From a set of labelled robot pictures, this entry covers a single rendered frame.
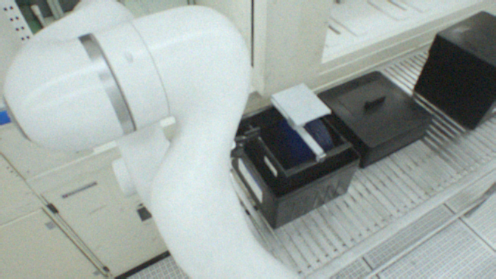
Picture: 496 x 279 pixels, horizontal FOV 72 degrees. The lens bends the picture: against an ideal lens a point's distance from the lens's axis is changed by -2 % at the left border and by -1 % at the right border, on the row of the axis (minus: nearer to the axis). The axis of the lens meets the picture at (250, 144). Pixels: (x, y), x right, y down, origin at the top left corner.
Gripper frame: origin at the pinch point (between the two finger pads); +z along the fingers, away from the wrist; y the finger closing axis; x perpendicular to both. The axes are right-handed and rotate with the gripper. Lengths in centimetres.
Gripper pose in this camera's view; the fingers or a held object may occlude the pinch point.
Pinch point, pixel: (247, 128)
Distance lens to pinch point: 83.9
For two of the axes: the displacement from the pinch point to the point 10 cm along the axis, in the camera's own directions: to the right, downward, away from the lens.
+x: 0.0, -6.4, -7.7
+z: 8.8, -3.6, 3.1
